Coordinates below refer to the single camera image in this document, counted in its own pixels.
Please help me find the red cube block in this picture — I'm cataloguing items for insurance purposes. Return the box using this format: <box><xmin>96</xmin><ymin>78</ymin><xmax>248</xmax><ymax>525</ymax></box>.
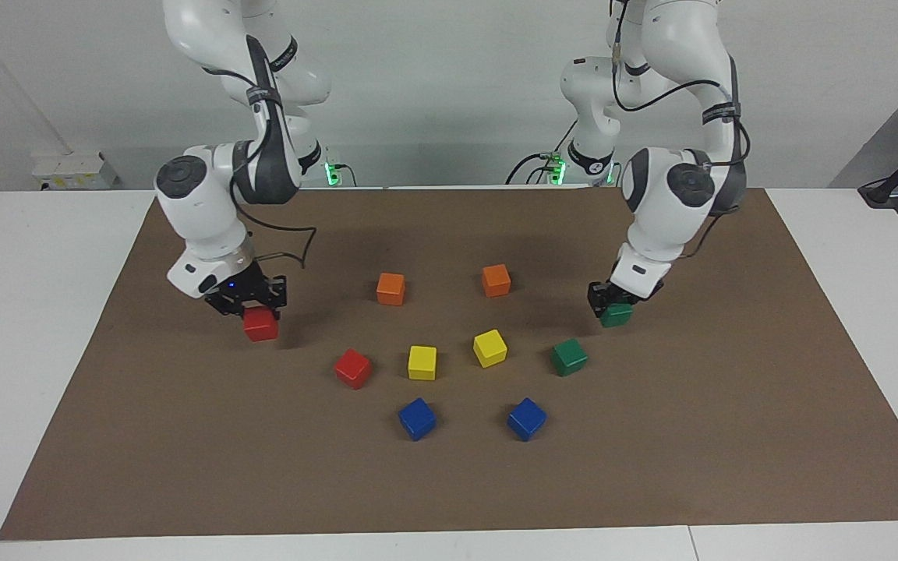
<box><xmin>243</xmin><ymin>306</ymin><xmax>280</xmax><ymax>343</ymax></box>
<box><xmin>334</xmin><ymin>348</ymin><xmax>373</xmax><ymax>390</ymax></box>

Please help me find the orange cube block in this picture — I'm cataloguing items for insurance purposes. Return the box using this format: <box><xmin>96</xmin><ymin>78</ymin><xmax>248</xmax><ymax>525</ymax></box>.
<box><xmin>376</xmin><ymin>272</ymin><xmax>406</xmax><ymax>307</ymax></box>
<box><xmin>481</xmin><ymin>263</ymin><xmax>512</xmax><ymax>298</ymax></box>

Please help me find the yellow cube block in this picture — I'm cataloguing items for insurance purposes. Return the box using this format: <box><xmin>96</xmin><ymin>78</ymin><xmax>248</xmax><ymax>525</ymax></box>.
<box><xmin>407</xmin><ymin>345</ymin><xmax>438</xmax><ymax>382</ymax></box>
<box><xmin>472</xmin><ymin>329</ymin><xmax>509</xmax><ymax>369</ymax></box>

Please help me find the blue cube block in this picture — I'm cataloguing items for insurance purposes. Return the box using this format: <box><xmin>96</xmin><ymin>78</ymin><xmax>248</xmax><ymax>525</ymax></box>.
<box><xmin>506</xmin><ymin>397</ymin><xmax>548</xmax><ymax>443</ymax></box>
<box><xmin>398</xmin><ymin>397</ymin><xmax>438</xmax><ymax>443</ymax></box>

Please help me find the brown table mat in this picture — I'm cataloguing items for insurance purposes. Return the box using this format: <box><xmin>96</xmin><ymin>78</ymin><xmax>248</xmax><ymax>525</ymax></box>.
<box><xmin>0</xmin><ymin>187</ymin><xmax>898</xmax><ymax>541</ymax></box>

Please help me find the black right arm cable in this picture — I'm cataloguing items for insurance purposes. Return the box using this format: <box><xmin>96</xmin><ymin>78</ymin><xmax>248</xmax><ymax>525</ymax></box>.
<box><xmin>200</xmin><ymin>35</ymin><xmax>318</xmax><ymax>270</ymax></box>

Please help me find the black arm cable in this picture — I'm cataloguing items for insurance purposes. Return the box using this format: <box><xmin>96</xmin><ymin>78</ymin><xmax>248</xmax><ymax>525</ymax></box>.
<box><xmin>610</xmin><ymin>0</ymin><xmax>751</xmax><ymax>259</ymax></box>
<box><xmin>200</xmin><ymin>35</ymin><xmax>318</xmax><ymax>270</ymax></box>

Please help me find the black left base cable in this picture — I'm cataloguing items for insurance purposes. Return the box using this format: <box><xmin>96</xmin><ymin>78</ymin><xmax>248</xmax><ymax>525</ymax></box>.
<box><xmin>504</xmin><ymin>115</ymin><xmax>579</xmax><ymax>186</ymax></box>

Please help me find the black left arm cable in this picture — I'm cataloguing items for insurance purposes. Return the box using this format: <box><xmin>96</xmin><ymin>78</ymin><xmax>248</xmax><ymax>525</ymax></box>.
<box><xmin>610</xmin><ymin>0</ymin><xmax>751</xmax><ymax>259</ymax></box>

